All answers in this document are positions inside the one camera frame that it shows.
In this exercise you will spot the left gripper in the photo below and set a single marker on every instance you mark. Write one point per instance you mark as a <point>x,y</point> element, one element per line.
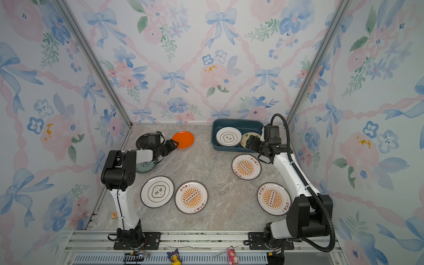
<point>170,143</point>

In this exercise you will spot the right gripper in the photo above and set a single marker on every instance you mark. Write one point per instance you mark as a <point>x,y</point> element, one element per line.
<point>256,141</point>

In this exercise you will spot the cream yellow small plate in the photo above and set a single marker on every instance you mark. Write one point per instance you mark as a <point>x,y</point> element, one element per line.
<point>246,136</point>

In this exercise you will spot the orange round plate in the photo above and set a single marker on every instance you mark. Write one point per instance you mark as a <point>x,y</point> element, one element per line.
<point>184,139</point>

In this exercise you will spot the white plate clover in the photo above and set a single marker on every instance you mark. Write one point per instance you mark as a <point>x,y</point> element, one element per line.
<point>228,136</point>
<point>157,192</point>

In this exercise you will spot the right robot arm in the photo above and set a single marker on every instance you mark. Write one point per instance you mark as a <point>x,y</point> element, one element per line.
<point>309,216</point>

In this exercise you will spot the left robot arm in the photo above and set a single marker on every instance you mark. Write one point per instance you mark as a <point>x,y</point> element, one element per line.
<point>119,173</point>

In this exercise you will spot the teal plastic bin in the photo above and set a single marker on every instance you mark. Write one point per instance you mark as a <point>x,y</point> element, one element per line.
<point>237,128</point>

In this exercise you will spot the orange sunburst plate back right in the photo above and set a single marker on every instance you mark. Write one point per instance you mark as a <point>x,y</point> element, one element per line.
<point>246,167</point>

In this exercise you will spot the orange sunburst plate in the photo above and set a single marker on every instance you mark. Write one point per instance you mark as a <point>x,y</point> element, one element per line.
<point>274,199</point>
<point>191,197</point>
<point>246,167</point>

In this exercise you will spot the black round plate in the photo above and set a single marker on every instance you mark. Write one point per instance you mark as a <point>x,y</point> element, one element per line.
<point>142,141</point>

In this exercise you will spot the teal patterned small plate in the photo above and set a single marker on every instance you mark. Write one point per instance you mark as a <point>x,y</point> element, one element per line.
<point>145,167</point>

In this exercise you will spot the orange sunburst plate centre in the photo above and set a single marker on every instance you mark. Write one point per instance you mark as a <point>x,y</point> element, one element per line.
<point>191,197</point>

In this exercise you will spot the orange sunburst plate front right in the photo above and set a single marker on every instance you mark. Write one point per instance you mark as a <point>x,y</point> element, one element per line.
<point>274,199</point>

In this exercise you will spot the purple yellow toy figure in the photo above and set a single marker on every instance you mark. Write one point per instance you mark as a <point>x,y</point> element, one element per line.
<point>174,257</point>

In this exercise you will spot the pink toy figure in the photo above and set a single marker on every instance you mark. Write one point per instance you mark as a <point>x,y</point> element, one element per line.
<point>232,256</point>

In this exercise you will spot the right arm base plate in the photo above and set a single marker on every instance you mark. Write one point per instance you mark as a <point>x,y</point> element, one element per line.
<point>259,241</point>

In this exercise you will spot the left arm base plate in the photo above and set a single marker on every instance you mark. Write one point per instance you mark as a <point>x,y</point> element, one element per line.
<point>147,241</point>

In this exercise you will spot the aluminium front rail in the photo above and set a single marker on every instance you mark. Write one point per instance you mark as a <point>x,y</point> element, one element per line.
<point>196,247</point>

